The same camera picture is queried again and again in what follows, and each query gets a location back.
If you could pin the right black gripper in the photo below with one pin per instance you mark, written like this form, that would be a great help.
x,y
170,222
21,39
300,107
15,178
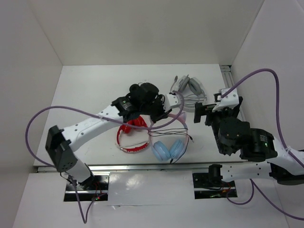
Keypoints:
x,y
201,109

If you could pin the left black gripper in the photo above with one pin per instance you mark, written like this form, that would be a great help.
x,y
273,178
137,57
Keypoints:
x,y
162,114

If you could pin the pink blue cat-ear headphones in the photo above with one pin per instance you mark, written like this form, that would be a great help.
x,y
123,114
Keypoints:
x,y
170,144

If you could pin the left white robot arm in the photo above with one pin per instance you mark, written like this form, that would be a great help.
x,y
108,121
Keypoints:
x,y
61,144

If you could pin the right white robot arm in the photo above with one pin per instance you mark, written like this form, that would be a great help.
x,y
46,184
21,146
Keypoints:
x,y
264,156

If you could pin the red headphones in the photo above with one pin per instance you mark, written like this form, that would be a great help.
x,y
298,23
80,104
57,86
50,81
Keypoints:
x,y
130,140

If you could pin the white grey headphones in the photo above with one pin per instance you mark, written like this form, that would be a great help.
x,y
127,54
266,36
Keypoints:
x,y
195,91

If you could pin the black small headphones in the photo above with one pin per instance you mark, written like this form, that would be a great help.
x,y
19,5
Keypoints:
x,y
135,89

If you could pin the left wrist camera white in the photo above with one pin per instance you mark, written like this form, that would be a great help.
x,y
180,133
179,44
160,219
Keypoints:
x,y
172,101

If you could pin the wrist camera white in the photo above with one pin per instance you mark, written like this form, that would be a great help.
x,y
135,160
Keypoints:
x,y
225,98
172,101

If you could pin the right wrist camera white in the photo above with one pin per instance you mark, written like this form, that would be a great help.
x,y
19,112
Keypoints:
x,y
225,98

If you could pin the aluminium rail right side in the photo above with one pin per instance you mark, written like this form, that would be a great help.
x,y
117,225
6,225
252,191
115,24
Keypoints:
x,y
229,82

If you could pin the aluminium rail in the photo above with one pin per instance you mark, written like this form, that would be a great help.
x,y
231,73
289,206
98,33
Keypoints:
x,y
229,82
150,167

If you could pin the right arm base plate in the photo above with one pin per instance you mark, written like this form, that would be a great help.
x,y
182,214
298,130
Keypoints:
x,y
204,189

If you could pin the aluminium rail front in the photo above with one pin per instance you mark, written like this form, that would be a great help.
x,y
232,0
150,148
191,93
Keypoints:
x,y
150,167

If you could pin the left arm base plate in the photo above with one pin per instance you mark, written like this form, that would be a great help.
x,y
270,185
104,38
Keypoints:
x,y
98,190

